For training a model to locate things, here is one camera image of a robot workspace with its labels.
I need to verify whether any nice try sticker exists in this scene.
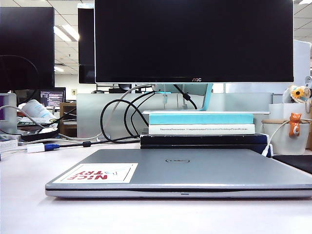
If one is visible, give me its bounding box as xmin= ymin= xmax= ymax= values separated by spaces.
xmin=52 ymin=162 xmax=139 ymax=184

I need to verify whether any teal book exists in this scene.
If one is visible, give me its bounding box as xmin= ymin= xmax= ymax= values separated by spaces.
xmin=148 ymin=114 xmax=254 ymax=125

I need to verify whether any laptop screen with code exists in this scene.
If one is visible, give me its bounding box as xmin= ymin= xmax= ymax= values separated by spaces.
xmin=39 ymin=87 xmax=66 ymax=109

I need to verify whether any narrow black monitor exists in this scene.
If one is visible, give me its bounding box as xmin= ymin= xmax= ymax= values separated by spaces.
xmin=78 ymin=7 xmax=96 ymax=85

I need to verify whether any teal monitor stand neck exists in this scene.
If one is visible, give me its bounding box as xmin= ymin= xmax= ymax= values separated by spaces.
xmin=143 ymin=82 xmax=214 ymax=112

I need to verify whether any black thick book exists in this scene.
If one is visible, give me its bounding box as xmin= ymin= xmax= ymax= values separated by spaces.
xmin=140 ymin=133 xmax=273 ymax=157

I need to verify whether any owl plush with sunflower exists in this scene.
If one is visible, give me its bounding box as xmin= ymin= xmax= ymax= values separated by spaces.
xmin=282 ymin=84 xmax=312 ymax=113

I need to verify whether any ceiling light panel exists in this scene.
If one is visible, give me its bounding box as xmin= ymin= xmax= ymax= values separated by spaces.
xmin=53 ymin=24 xmax=80 ymax=42

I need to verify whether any black looped cable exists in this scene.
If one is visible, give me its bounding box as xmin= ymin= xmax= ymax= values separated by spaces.
xmin=100 ymin=91 xmax=156 ymax=142
xmin=123 ymin=92 xmax=156 ymax=137

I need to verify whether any round wooden cup lid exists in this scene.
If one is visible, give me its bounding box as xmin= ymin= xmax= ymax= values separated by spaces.
xmin=261 ymin=118 xmax=312 ymax=124

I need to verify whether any gray desk partition panel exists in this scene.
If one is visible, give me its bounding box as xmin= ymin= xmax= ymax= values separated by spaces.
xmin=76 ymin=92 xmax=273 ymax=141

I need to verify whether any gray cable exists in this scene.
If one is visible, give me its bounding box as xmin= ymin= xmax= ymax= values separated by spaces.
xmin=17 ymin=84 xmax=153 ymax=144

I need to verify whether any thick black monitor cable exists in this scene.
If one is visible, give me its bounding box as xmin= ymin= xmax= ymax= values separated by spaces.
xmin=173 ymin=84 xmax=198 ymax=110

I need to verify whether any white ceramic cup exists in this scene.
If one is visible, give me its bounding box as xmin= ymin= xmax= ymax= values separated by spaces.
xmin=262 ymin=120 xmax=312 ymax=156

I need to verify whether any white device purple screen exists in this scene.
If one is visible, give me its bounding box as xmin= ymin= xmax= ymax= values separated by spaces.
xmin=0 ymin=92 xmax=18 ymax=135

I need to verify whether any white partition panel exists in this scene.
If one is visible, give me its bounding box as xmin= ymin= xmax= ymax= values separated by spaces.
xmin=293 ymin=40 xmax=312 ymax=85

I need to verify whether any gray laptop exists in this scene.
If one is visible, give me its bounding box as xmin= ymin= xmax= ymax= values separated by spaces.
xmin=45 ymin=148 xmax=312 ymax=198

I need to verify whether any black AOC monitor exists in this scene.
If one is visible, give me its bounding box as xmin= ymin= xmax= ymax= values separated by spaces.
xmin=94 ymin=0 xmax=294 ymax=84

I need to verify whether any large black monitor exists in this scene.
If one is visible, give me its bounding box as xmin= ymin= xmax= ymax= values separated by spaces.
xmin=0 ymin=6 xmax=56 ymax=92

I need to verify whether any white printed paper roll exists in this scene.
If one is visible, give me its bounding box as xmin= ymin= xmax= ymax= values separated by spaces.
xmin=21 ymin=99 xmax=57 ymax=122

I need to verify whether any brown wooden cabinet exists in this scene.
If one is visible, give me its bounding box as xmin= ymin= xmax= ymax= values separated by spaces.
xmin=59 ymin=102 xmax=78 ymax=137

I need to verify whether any white desk organizer box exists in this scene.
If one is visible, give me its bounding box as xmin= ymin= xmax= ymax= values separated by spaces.
xmin=269 ymin=103 xmax=312 ymax=122

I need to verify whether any white video adapter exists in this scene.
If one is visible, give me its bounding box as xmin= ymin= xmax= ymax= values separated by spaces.
xmin=26 ymin=143 xmax=46 ymax=154

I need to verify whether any white book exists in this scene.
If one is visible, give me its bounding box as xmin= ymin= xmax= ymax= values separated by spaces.
xmin=148 ymin=123 xmax=256 ymax=135

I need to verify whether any black round monitor base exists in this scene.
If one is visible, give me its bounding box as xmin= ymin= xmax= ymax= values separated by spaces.
xmin=20 ymin=128 xmax=59 ymax=141

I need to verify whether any orange cat cable holder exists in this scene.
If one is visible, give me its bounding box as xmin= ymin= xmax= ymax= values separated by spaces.
xmin=289 ymin=112 xmax=302 ymax=137

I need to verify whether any black cable with ferrite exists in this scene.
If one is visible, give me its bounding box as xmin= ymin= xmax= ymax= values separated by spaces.
xmin=58 ymin=136 xmax=141 ymax=148

